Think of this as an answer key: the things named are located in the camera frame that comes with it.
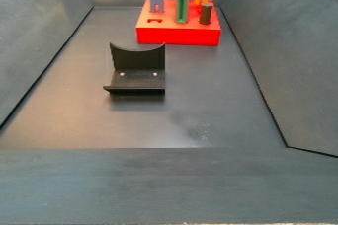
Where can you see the black curved fixture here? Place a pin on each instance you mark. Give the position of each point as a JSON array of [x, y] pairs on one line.
[[139, 70]]

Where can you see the red peg board base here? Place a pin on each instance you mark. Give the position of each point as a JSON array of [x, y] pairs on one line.
[[158, 27]]

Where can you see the dark brown cylinder peg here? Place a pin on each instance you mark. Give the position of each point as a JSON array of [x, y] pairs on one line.
[[205, 16]]

